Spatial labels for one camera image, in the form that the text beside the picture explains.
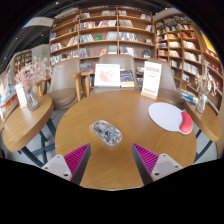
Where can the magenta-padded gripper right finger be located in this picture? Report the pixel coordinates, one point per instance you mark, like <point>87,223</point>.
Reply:
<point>164,165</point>

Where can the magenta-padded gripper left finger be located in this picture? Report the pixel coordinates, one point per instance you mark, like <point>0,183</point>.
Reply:
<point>59,165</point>

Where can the transparent computer mouse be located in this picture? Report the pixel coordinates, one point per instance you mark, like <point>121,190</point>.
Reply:
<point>106,132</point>

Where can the white mouse pad, red wrist rest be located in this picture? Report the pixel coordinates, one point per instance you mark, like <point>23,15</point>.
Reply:
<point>165,115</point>

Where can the round wooden side table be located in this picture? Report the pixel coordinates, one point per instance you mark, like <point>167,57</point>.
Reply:
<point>25,121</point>
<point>206,121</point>

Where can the glass vase with pink flowers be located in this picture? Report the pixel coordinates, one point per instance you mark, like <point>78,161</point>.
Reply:
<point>31,100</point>

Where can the stack of colourful books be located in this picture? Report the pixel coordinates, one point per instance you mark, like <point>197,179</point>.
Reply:
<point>189,96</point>

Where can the glass vase with beige flowers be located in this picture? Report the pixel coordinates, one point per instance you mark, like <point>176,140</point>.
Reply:
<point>201,101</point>

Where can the small white sign card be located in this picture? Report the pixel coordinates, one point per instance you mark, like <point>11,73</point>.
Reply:
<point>21,96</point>

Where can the white and red table sign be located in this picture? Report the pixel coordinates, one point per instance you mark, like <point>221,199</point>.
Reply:
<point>151,80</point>

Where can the colourful book display stand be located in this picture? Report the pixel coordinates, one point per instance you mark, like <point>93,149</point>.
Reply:
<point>7,93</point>

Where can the dark cover book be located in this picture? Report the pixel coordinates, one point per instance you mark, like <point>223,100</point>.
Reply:
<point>127,78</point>

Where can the stack of light blue books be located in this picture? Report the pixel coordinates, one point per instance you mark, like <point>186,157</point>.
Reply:
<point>140,69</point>

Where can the white framed picture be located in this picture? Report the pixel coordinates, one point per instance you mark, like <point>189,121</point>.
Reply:
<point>107,75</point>

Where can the small distant bookshelf unit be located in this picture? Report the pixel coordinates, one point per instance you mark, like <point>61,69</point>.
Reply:
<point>22,60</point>

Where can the curved wooden bookshelf unit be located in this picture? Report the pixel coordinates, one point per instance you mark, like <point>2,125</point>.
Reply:
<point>186,50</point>

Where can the wide wooden bookshelf unit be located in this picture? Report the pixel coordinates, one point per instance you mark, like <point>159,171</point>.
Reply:
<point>100,29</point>

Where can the white hanging ceiling sign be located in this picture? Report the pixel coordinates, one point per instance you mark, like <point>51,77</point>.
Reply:
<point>38,22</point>

